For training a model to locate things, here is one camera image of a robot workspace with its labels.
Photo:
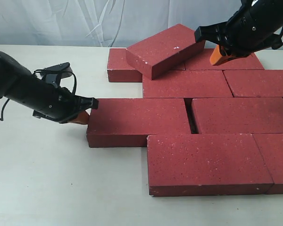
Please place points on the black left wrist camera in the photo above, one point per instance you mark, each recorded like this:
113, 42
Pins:
55, 73

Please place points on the base brick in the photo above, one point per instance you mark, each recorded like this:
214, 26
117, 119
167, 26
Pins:
120, 68
206, 164
201, 62
271, 149

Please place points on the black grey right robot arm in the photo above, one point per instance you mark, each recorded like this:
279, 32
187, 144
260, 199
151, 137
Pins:
262, 3

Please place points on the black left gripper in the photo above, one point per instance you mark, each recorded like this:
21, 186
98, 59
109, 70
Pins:
67, 108

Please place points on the white backdrop curtain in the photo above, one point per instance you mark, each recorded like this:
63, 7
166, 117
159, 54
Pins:
103, 23

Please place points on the front left base brick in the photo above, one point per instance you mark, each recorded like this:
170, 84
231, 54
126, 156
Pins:
206, 164

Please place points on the lone red brick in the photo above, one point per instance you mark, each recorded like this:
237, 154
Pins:
187, 84

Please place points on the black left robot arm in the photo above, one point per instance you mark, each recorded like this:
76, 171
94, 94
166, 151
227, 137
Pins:
41, 91

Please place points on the back left base brick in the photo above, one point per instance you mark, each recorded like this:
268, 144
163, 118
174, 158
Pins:
120, 68

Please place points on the right middle red brick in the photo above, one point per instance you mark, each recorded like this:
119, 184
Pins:
255, 83

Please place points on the large red brick front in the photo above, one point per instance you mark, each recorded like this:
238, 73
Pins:
127, 122

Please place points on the front right base brick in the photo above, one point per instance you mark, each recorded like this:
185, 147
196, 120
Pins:
271, 149

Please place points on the red brick back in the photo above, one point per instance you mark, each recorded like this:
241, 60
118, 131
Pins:
163, 51

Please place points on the back right base brick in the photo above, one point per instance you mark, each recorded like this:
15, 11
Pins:
201, 62

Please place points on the middle red brick under tilted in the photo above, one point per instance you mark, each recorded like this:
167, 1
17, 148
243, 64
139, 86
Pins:
253, 115

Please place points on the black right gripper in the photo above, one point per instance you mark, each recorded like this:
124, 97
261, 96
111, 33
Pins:
247, 31

